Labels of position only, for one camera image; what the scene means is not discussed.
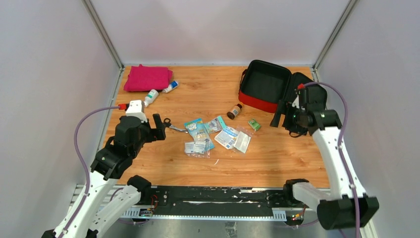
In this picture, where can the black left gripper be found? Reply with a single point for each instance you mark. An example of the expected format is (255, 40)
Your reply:
(155, 134)

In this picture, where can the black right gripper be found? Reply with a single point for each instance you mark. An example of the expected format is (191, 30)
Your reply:
(281, 109)

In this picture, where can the black handled scissors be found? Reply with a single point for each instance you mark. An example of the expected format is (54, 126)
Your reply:
(168, 124)

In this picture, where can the black red medicine case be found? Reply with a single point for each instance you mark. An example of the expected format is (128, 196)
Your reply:
(263, 85)

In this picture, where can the blue cotton swab packet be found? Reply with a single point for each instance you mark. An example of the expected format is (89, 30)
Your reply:
(196, 128)

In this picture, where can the brown medicine bottle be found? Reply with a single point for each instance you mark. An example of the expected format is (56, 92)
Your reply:
(235, 111)

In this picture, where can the clear bag small sachets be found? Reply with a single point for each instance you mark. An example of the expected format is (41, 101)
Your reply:
(197, 149)

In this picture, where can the teal edged small packet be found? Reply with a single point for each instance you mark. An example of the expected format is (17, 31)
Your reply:
(215, 125)

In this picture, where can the white blue paper packet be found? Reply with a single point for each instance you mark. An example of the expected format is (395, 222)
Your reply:
(227, 137)

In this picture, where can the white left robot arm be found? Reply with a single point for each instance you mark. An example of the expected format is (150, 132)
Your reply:
(87, 219)

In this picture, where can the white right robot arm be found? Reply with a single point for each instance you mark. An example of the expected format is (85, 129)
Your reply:
(347, 205)

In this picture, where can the white bottle green label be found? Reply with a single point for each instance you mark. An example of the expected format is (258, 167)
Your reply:
(150, 97)

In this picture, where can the small green box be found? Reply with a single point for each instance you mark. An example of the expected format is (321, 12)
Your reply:
(254, 124)

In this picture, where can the white tube blue label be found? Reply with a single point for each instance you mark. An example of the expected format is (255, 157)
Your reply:
(174, 84)

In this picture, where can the pink folded cloth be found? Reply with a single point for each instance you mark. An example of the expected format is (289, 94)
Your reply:
(145, 78)

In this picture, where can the clear bag white gauze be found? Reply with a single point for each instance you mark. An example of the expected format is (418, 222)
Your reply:
(242, 140)

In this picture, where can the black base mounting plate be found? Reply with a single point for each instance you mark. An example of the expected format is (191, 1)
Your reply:
(217, 202)

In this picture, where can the aluminium frame rail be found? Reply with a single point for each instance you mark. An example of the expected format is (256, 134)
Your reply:
(102, 31)

